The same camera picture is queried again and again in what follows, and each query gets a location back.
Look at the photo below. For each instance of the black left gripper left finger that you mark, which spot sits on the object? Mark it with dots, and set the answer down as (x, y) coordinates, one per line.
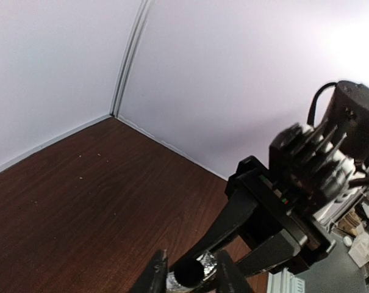
(154, 276)

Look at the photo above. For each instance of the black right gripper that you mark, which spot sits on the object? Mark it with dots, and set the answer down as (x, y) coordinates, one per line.
(277, 236)

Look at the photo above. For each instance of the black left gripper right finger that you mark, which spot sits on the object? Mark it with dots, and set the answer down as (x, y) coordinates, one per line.
(229, 277)

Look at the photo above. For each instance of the clear nail polish bottle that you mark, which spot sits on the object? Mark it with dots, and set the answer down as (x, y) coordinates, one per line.
(208, 260)

